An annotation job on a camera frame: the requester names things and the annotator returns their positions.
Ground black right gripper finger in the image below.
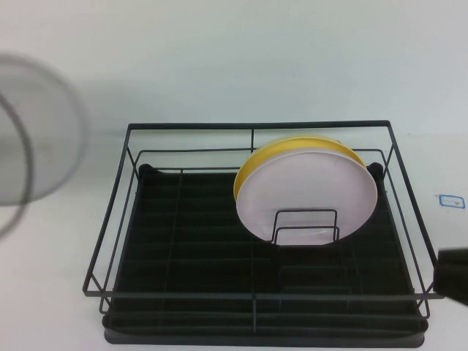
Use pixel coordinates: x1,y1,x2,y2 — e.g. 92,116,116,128
437,247,468,270
433,266,468,306

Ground light grey plate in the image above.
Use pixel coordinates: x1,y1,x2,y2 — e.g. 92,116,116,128
0,53,91,242

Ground pink plate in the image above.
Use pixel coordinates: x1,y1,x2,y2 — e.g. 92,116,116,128
235,148,380,248

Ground yellow plate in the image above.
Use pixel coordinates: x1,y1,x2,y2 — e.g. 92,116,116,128
233,135,366,205

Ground blue rectangle table mark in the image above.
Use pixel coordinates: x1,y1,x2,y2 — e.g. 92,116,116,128
437,193,466,210

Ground black plastic drip tray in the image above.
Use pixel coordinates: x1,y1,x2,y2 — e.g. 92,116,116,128
102,163,429,347

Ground black wire dish rack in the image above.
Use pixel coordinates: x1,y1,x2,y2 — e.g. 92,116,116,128
82,118,446,328

